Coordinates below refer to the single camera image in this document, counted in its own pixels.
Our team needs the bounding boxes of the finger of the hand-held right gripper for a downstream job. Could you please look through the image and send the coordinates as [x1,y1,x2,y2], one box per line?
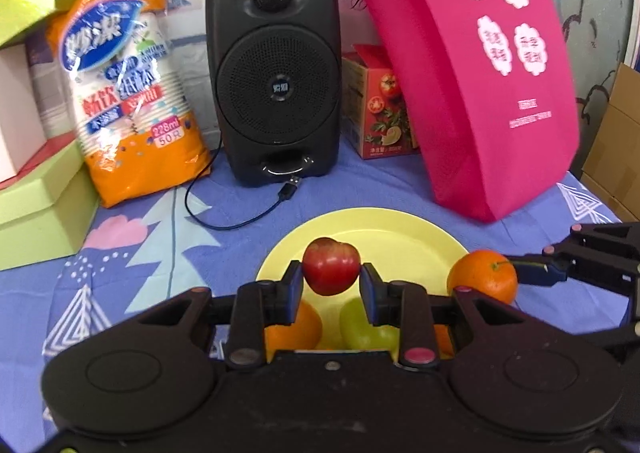
[507,222,640,288]
[574,279,640,360]

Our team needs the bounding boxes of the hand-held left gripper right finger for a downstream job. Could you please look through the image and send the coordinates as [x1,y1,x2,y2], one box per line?
[359,263,547,370]

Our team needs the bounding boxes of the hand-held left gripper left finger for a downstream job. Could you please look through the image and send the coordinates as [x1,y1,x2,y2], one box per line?
[125,260,306,370]

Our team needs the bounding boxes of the large green apple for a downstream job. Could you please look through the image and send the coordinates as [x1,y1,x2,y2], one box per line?
[340,297,401,351]

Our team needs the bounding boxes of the orange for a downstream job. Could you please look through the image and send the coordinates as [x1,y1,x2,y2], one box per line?
[264,298,323,351]
[446,249,518,305]

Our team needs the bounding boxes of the red apple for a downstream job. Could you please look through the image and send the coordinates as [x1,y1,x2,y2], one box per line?
[302,237,362,296]

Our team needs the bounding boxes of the yellow plastic plate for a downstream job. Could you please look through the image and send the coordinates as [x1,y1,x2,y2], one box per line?
[255,208,471,364]

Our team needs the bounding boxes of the brown cardboard carton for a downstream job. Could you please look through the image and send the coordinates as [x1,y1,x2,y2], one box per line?
[580,63,640,224]

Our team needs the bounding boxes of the blue printed tablecloth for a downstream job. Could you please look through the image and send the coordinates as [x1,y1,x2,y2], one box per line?
[0,133,625,451]

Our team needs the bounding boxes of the pink tote bag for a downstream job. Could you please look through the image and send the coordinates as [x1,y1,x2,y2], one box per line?
[330,0,582,224]

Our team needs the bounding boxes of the red juice carton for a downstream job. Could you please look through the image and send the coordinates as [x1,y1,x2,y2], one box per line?
[341,44,422,161]

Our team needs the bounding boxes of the black speaker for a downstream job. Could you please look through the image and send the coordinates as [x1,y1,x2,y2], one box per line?
[205,0,343,188]

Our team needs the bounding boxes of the orange paper cup pack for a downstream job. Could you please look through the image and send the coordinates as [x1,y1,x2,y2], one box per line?
[46,0,213,208]

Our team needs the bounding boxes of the light green flat box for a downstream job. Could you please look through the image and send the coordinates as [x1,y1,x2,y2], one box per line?
[0,135,101,273]

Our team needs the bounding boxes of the pale lilac box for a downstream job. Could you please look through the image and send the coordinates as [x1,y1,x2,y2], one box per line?
[27,30,81,140]

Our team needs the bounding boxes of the white cup box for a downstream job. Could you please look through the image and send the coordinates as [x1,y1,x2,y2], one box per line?
[0,40,48,184]

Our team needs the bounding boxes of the black speaker cable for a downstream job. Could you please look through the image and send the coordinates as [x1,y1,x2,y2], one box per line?
[184,148,304,232]

